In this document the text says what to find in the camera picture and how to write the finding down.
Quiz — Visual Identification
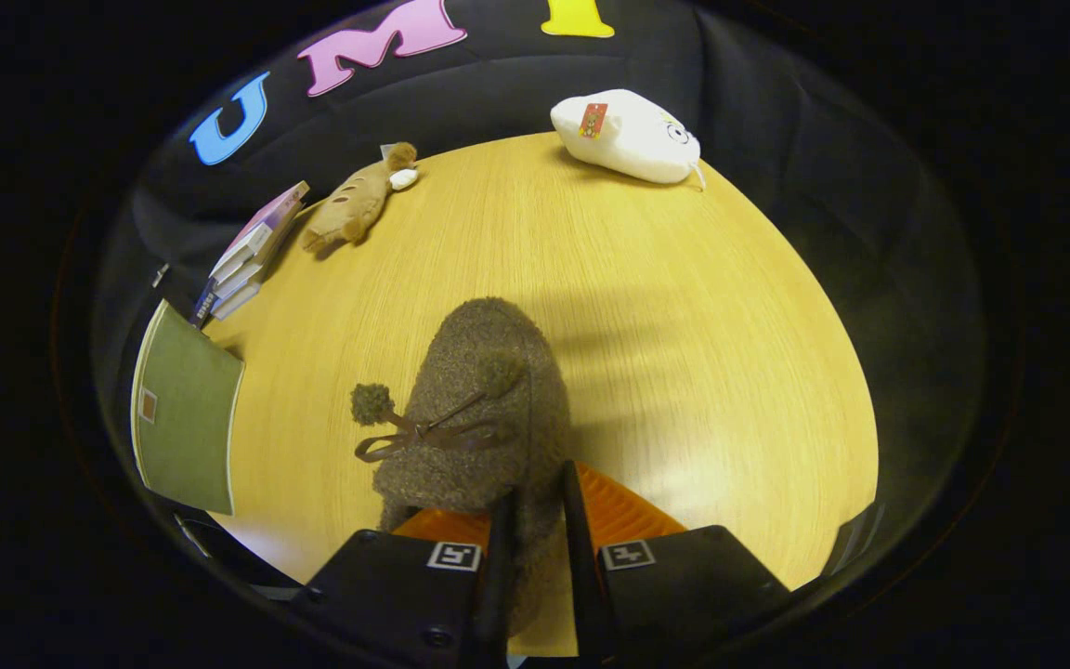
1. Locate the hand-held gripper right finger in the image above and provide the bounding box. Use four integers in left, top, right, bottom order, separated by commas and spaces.
558, 460, 791, 665

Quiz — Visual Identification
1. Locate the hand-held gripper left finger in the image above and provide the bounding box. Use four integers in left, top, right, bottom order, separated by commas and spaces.
292, 492, 517, 669

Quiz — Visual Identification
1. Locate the brown fuzzy slipper shoe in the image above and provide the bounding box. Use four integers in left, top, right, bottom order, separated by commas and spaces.
349, 297, 573, 642

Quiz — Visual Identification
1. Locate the green fabric storage box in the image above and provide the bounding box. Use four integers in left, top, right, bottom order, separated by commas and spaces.
129, 299, 246, 518

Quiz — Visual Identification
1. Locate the light blue book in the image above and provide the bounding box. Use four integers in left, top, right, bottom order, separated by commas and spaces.
210, 279, 263, 322

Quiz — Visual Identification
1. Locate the dark blue book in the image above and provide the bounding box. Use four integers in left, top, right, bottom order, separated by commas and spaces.
189, 279, 220, 328

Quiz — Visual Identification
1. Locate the grey book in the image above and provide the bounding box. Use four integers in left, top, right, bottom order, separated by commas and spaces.
210, 249, 278, 300

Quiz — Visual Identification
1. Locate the pink cover book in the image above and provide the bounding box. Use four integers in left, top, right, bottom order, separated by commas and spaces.
210, 181, 311, 280

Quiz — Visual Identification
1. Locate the brown plush toy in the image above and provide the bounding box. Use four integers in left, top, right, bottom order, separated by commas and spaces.
301, 141, 420, 256

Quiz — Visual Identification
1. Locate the white plush toy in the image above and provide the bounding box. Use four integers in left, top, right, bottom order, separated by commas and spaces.
550, 88, 708, 191

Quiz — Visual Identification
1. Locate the black backdrop cloth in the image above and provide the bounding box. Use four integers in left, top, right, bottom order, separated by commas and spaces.
89, 0, 991, 577

